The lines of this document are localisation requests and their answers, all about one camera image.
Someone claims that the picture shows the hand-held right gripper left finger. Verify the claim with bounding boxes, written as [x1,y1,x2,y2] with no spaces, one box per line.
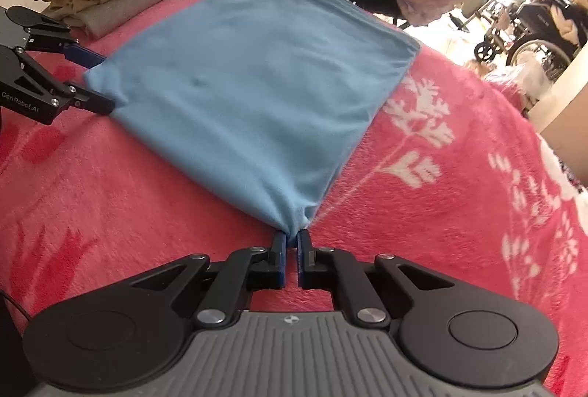
[131,229,288,329]

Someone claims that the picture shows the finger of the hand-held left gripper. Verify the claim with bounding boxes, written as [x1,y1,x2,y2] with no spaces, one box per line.
[16,48,115,117]
[25,21,108,71]

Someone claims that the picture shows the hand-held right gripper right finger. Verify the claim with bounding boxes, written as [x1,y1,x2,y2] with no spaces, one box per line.
[296,229,455,329]

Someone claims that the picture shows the blue printed t-shirt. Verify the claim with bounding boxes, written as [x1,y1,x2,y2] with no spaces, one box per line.
[84,0,421,237]

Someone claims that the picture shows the pink floral blanket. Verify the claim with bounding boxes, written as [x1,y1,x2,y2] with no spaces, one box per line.
[0,0,588,397]

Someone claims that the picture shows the person's black trousers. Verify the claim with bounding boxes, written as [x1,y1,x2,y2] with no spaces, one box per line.
[0,296,35,397]

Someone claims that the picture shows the black wheelchair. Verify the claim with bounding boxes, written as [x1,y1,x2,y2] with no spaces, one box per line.
[448,0,510,63]
[505,0,588,81]

